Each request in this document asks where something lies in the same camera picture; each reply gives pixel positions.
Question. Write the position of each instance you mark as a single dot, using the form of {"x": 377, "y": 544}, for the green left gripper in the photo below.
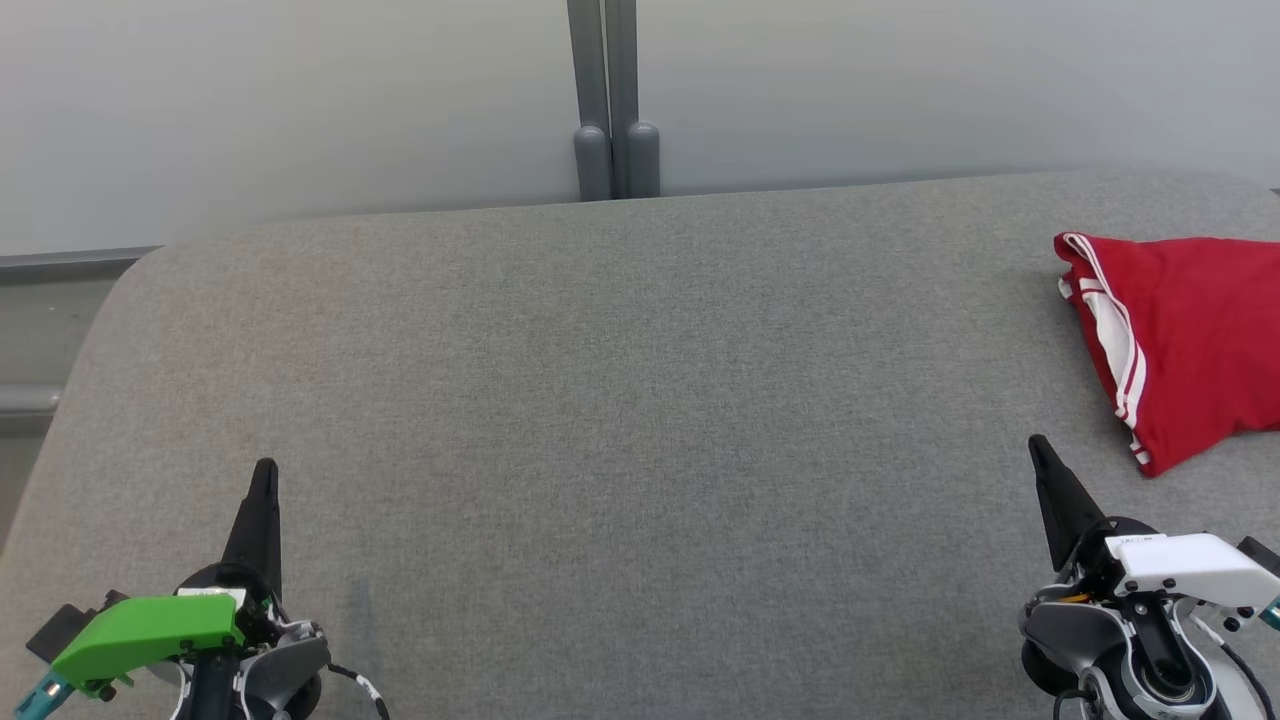
{"x": 150, "y": 630}

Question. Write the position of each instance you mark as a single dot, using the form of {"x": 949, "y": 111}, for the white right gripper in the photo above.
{"x": 1190, "y": 565}

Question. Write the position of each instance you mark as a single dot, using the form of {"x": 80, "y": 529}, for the red white basketball jersey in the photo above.
{"x": 1190, "y": 330}

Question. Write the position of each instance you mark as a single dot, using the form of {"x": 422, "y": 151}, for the grey metal floor tube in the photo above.
{"x": 30, "y": 400}

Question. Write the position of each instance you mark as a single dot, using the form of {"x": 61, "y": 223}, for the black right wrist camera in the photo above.
{"x": 1262, "y": 555}

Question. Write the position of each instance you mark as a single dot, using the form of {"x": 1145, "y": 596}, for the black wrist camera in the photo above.
{"x": 1262, "y": 555}
{"x": 62, "y": 628}

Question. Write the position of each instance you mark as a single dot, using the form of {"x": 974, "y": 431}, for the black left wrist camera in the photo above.
{"x": 62, "y": 628}

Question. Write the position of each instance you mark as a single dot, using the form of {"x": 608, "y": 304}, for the grey partition base rail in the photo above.
{"x": 60, "y": 260}

